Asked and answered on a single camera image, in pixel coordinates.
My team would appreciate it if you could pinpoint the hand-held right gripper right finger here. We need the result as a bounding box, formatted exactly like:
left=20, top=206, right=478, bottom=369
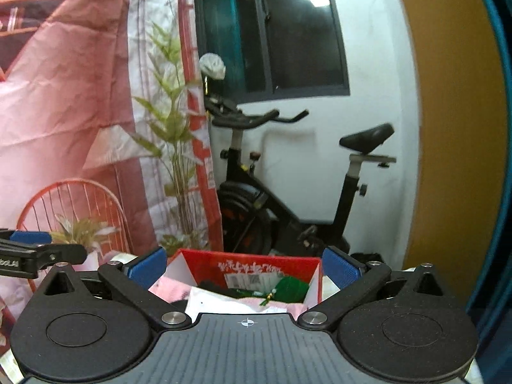
left=297, top=246, right=454, bottom=329

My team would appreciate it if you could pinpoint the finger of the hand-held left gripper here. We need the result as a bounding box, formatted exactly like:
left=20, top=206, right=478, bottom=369
left=0, top=229, right=53, bottom=245
left=37, top=243, right=88, bottom=277

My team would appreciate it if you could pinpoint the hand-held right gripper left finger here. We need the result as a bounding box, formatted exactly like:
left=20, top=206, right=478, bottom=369
left=34, top=246, right=193, bottom=329

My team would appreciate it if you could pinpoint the white cloth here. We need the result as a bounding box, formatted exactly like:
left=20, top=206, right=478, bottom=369
left=185, top=288, right=297, bottom=316

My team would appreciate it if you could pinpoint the red strawberry print box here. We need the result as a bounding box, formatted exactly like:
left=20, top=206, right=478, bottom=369
left=150, top=248, right=323, bottom=315

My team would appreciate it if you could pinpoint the black exercise bike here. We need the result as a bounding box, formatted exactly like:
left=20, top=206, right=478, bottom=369
left=204, top=92, right=396, bottom=267

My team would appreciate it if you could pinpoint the printed pink backdrop cloth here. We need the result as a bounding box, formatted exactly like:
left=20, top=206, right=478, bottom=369
left=0, top=0, right=225, bottom=353

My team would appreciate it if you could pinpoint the wooden door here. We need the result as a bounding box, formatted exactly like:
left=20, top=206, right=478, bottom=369
left=390, top=0, right=508, bottom=305

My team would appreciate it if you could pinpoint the white helmet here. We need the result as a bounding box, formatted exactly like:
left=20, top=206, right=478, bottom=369
left=199, top=53, right=227, bottom=81

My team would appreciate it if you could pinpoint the dark window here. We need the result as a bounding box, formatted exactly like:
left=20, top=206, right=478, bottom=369
left=194, top=0, right=350, bottom=102

